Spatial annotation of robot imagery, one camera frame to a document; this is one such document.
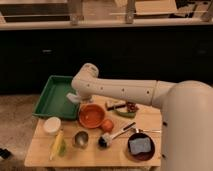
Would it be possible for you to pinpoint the blue sponge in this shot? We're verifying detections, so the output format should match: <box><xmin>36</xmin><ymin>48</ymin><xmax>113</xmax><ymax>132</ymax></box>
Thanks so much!
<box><xmin>129</xmin><ymin>138</ymin><xmax>151</xmax><ymax>155</ymax></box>

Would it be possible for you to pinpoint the metal cup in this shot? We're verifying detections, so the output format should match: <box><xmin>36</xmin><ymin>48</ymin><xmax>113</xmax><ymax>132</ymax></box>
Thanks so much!
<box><xmin>74</xmin><ymin>131</ymin><xmax>89</xmax><ymax>148</ymax></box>

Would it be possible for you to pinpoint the orange tomato toy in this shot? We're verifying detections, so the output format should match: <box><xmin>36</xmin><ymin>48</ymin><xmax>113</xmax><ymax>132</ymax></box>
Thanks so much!
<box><xmin>101</xmin><ymin>119</ymin><xmax>114</xmax><ymax>132</ymax></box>

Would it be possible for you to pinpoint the green plastic tray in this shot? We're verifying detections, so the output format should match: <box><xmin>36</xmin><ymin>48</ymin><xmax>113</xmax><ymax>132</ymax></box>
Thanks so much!
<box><xmin>33</xmin><ymin>75</ymin><xmax>79</xmax><ymax>120</ymax></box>

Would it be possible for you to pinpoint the yellow corn cob toy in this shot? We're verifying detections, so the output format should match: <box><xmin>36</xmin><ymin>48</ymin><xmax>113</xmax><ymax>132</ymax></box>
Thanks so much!
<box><xmin>49</xmin><ymin>130</ymin><xmax>63</xmax><ymax>160</ymax></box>

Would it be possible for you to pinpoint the dish brush with white handle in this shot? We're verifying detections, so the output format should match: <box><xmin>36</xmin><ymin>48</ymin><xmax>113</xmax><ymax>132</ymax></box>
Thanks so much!
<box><xmin>98</xmin><ymin>122</ymin><xmax>135</xmax><ymax>148</ymax></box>

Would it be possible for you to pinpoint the orange bowl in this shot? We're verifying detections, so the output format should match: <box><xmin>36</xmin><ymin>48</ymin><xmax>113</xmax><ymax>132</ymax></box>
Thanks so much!
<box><xmin>79</xmin><ymin>104</ymin><xmax>105</xmax><ymax>129</ymax></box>

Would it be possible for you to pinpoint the white round container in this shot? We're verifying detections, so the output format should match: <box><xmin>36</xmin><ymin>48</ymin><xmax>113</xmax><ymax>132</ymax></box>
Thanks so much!
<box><xmin>43</xmin><ymin>117</ymin><xmax>61</xmax><ymax>135</ymax></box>

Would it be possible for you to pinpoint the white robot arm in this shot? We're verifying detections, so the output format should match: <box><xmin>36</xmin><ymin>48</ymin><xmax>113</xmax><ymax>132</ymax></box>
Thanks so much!
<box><xmin>71</xmin><ymin>63</ymin><xmax>213</xmax><ymax>171</ymax></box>

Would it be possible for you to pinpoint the dark object on floor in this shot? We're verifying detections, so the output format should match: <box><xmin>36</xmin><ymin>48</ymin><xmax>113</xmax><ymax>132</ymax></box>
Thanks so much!
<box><xmin>0</xmin><ymin>148</ymin><xmax>12</xmax><ymax>159</ymax></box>

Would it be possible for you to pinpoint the wooden railing shelf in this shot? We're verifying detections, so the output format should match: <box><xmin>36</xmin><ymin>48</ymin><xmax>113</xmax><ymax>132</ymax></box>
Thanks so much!
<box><xmin>0</xmin><ymin>0</ymin><xmax>213</xmax><ymax>30</ymax></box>

